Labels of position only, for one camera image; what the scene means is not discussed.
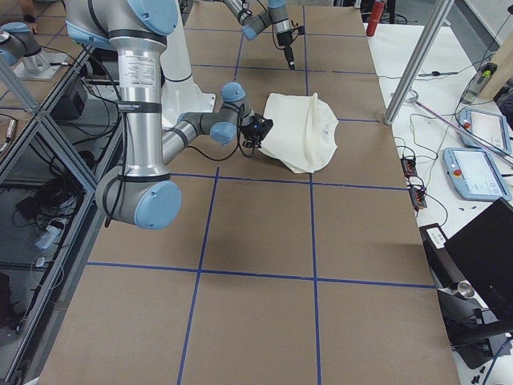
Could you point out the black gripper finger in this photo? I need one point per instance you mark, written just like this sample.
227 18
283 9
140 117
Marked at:
289 57
255 150

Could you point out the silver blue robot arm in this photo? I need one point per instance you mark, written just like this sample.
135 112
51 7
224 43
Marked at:
139 191
274 15

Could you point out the aluminium frame post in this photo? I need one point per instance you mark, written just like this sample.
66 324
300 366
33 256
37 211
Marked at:
424 43

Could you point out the black orange connector block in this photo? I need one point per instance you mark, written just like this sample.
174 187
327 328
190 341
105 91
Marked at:
408 164

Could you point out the white camera mast base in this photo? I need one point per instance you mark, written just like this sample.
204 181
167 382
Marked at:
180 93

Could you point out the black box with label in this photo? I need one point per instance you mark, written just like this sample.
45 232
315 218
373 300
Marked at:
441 263

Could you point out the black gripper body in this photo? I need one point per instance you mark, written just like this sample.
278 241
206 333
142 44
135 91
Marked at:
285 41
252 139

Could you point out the far teach pendant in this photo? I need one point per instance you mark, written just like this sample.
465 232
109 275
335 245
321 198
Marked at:
488 126

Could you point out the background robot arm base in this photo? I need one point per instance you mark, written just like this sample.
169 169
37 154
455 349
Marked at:
19 48

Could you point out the red bottle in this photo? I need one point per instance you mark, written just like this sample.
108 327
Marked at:
375 17

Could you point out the clear water bottle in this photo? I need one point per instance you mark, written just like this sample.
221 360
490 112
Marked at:
478 82

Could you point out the teach pendant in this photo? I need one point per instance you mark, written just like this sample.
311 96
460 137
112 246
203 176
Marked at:
474 175
488 126

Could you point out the cream long-sleeve cat shirt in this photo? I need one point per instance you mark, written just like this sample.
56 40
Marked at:
303 133

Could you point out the near teach pendant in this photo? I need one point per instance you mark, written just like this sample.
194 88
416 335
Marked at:
474 175

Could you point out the black laptop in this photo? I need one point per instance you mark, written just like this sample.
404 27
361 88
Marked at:
482 252

